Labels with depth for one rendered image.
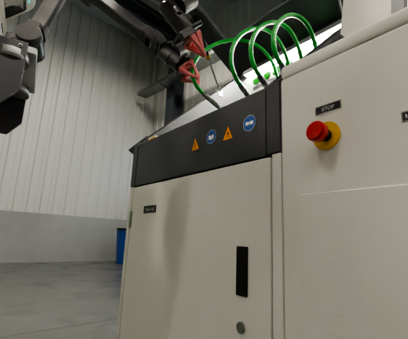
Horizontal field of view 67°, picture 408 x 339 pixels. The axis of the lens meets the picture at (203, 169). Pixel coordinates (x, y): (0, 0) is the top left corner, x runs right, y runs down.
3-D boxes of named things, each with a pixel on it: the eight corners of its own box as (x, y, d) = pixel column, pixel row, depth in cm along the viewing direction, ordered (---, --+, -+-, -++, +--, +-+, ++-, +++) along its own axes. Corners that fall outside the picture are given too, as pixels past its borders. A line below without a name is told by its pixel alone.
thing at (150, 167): (134, 186, 113) (138, 144, 116) (145, 187, 115) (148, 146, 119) (265, 155, 65) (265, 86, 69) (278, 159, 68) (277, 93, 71)
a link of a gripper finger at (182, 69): (206, 81, 119) (189, 68, 122) (205, 68, 113) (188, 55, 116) (193, 91, 117) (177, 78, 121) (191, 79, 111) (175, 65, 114)
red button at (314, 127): (301, 148, 54) (300, 120, 55) (314, 153, 56) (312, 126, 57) (329, 141, 50) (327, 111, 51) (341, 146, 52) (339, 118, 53)
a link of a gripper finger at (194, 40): (219, 44, 100) (201, 21, 99) (204, 54, 97) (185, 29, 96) (210, 56, 106) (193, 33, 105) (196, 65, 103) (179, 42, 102)
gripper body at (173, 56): (191, 73, 123) (179, 64, 126) (189, 54, 114) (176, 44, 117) (179, 83, 122) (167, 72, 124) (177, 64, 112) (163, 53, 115)
